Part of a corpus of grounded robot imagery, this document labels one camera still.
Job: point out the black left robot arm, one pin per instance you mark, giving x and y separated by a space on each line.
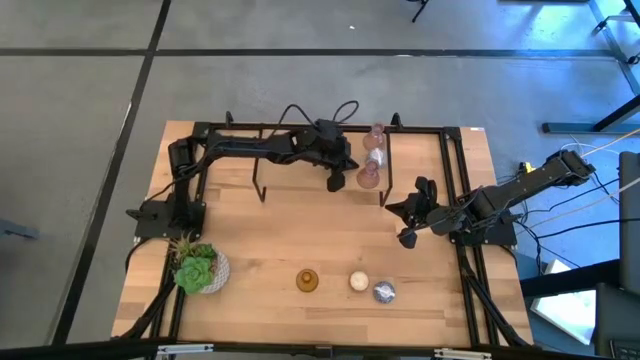
240 146

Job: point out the blue white glass candle holder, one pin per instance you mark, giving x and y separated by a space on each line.
376 157

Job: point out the grey floor object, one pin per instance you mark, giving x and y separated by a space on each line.
15 230

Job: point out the red patterned votive candle bowl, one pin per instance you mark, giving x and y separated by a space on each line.
359 281

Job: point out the blue desk foot frame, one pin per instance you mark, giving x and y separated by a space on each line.
575 127

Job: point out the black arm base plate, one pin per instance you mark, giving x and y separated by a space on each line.
492 237
150 225

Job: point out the white panel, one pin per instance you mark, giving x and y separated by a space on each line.
565 310

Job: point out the amber ribbed glass candle holder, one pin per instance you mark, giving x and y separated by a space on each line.
307 281

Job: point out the black aluminium table frame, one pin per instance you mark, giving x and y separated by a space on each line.
425 129

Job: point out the black overhead beam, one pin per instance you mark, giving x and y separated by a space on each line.
75 350

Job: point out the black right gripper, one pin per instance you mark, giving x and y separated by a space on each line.
425 210

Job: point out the silver bracket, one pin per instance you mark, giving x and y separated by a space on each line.
462 354
185 348

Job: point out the black box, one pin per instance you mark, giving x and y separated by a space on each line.
617 325

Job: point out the black bar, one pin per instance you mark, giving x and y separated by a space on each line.
570 280

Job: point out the green succulent in white pot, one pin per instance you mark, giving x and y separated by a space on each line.
195 272

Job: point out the pink ribbed glass candle holder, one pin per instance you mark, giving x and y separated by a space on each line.
368 177
374 139

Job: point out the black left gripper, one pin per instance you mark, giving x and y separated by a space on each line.
325 147

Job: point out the dark grey cabinet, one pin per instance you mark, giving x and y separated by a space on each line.
630 225

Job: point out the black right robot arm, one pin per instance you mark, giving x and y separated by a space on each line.
525 187

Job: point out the wooden shelf riser black legs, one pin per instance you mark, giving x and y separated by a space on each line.
290 175

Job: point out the grey metal desk leg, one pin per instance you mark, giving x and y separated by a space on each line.
631 75

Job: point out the black tripod leg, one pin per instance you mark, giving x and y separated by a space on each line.
420 7

